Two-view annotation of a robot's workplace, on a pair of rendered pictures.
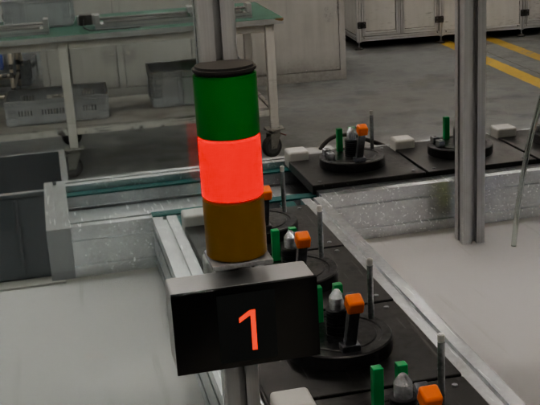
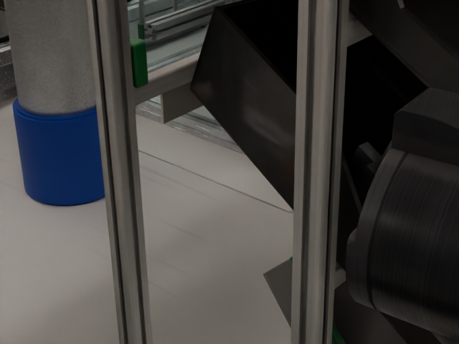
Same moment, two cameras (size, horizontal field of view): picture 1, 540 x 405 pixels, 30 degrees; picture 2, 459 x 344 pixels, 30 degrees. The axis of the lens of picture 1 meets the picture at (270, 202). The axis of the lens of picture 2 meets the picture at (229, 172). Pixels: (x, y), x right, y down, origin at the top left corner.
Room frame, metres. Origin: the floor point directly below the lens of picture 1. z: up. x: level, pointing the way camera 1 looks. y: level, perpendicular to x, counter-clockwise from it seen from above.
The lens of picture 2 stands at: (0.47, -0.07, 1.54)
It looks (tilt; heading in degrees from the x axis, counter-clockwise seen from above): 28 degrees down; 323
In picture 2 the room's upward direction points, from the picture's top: 1 degrees counter-clockwise
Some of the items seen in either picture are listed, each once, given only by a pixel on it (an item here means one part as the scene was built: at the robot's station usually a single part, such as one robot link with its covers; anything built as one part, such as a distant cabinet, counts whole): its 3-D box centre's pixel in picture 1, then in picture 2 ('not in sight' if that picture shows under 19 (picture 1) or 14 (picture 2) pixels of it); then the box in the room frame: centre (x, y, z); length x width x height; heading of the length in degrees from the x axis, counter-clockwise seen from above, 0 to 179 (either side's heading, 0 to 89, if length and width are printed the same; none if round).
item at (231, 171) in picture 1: (231, 164); not in sight; (0.78, 0.03, 1.33); 0.05 x 0.05 x 0.05
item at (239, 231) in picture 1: (235, 223); not in sight; (0.78, 0.03, 1.28); 0.05 x 0.05 x 0.05
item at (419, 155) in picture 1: (460, 132); not in sight; (2.12, -0.42, 1.01); 0.24 x 0.24 x 0.13; 12
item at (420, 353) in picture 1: (337, 317); not in sight; (1.19, -0.08, 1.01); 0.24 x 0.24 x 0.13; 12
